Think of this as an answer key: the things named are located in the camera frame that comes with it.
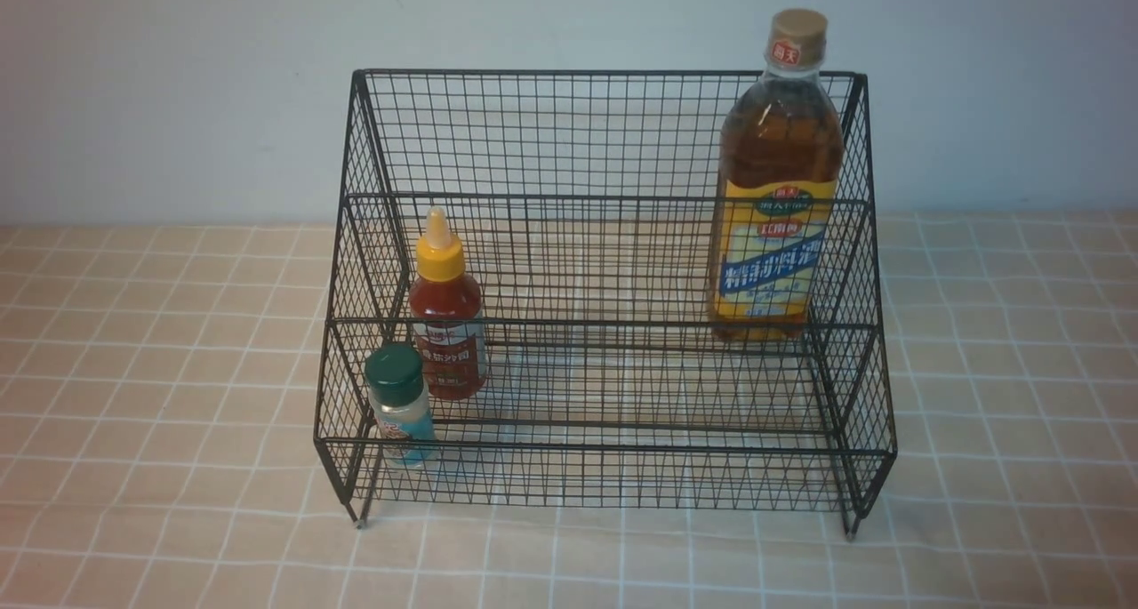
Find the red ketchup bottle yellow cap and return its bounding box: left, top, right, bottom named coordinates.
left=409, top=205, right=489, bottom=401

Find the pepper shaker green cap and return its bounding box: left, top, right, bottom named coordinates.
left=365, top=341, right=436, bottom=468

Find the cooking wine bottle yellow label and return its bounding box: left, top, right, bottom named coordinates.
left=707, top=8, right=846, bottom=341

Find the black wire mesh shelf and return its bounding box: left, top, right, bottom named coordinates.
left=314, top=68, right=898, bottom=540

